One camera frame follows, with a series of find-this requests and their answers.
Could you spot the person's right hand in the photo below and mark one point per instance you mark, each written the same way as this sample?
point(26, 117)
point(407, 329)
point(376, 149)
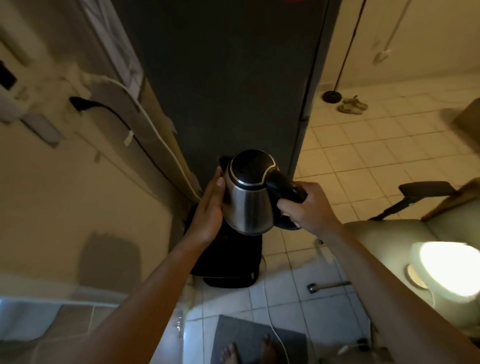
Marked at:
point(315, 213)

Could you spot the person's left hand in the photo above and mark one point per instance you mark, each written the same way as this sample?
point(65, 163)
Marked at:
point(208, 213)

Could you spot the steel electric kettle black lid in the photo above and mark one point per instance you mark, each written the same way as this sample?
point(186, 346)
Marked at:
point(247, 210)

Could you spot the person's left forearm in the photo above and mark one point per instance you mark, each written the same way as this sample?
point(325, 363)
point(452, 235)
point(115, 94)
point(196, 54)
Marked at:
point(150, 303)

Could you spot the person's right forearm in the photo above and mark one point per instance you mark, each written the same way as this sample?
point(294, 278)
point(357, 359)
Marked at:
point(393, 300)

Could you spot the person's left foot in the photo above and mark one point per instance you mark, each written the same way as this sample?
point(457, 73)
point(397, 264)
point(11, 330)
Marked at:
point(228, 354)

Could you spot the person's foot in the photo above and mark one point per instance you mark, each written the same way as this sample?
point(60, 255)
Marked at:
point(228, 354)
point(269, 350)

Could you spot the person's right foot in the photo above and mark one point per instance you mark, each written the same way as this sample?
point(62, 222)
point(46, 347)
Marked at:
point(269, 350)

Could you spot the black square stool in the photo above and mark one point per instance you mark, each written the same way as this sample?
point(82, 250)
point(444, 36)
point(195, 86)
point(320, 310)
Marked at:
point(232, 262)

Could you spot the beige office chair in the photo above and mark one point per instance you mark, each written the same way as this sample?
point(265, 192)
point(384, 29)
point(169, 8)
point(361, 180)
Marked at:
point(382, 240)

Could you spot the beige flat panel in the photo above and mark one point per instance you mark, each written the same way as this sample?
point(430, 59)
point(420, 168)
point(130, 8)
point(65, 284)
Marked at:
point(165, 123)

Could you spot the white tape piece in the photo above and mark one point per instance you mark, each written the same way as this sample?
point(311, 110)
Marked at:
point(128, 138)

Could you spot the black floor lamp stand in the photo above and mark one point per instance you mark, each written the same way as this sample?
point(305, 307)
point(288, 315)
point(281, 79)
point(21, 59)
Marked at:
point(332, 96)

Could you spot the grey floor mat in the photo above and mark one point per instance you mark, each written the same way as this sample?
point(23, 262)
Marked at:
point(243, 333)

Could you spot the dark grey refrigerator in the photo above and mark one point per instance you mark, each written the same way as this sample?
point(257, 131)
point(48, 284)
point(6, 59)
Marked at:
point(225, 75)

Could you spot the white shade table lamp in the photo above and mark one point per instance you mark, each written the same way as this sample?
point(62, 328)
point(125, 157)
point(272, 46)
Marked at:
point(450, 270)

